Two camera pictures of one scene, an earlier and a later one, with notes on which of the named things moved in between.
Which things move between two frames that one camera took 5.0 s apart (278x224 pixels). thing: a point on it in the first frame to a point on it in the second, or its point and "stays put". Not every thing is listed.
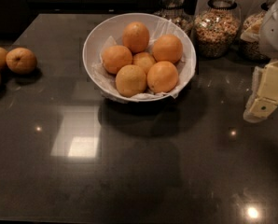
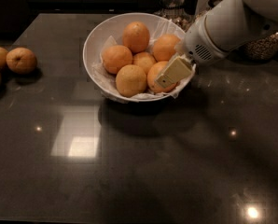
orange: (162, 77) stays put
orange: (135, 36) stays put
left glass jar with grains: (173, 7) stays put
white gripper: (275, 35) to (197, 45)
